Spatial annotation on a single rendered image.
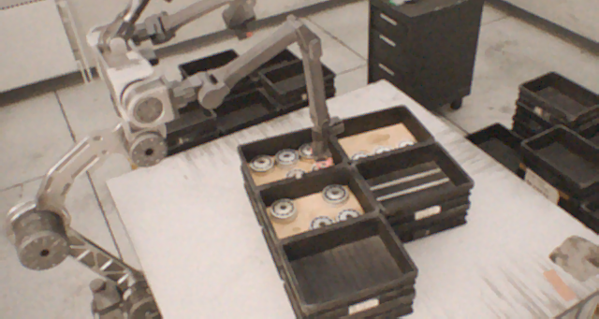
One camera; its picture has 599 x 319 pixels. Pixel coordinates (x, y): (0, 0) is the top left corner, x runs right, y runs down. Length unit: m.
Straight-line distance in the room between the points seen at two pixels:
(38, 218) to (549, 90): 2.87
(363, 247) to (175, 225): 0.82
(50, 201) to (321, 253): 1.03
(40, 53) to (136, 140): 2.86
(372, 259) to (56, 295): 1.89
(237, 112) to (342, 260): 1.79
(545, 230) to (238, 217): 1.25
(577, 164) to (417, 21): 1.24
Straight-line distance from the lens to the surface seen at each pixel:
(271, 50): 1.84
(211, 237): 2.35
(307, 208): 2.22
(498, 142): 3.56
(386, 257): 2.05
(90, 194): 3.87
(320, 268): 2.01
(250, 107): 3.64
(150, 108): 1.76
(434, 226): 2.28
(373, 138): 2.56
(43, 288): 3.41
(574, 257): 2.36
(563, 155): 3.19
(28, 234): 2.23
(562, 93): 3.70
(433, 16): 3.62
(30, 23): 4.78
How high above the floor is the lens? 2.38
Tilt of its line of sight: 38 degrees down
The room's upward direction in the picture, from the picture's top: 4 degrees counter-clockwise
